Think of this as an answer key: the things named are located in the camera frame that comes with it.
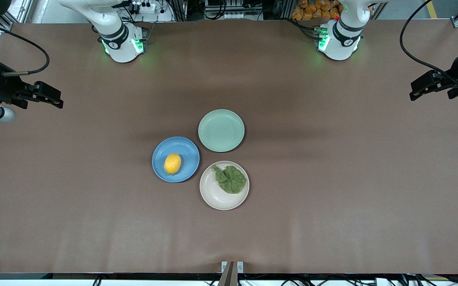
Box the green lettuce leaf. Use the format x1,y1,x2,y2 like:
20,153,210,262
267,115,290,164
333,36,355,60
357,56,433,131
212,164,247,195

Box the yellow lemon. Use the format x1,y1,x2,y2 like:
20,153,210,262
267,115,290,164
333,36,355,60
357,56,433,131
164,153,182,175

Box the blue plate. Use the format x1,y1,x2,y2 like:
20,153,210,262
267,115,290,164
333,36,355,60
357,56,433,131
152,137,200,183

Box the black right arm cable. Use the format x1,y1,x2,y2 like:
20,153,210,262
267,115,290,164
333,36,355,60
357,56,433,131
0,29,50,77

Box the brown table cover sheet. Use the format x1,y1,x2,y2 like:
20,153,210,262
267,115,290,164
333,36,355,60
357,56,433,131
0,19,458,275

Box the light green plate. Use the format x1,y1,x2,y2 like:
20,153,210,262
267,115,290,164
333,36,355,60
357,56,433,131
198,109,245,153

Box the beige plate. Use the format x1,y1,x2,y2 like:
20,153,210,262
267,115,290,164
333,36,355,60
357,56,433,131
200,160,250,211

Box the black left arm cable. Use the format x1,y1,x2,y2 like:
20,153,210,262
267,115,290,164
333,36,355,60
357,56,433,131
399,0,458,86

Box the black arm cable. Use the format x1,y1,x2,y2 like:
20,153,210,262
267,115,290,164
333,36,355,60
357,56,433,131
399,0,458,86
0,29,50,77

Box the white bracket with post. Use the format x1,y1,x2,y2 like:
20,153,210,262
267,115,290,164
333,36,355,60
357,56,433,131
218,261,245,286

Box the orange snack bag heap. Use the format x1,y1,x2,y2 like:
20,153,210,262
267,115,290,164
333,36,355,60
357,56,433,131
292,0,342,21

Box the white power strip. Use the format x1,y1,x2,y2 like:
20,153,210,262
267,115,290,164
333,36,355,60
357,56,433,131
129,1,159,15

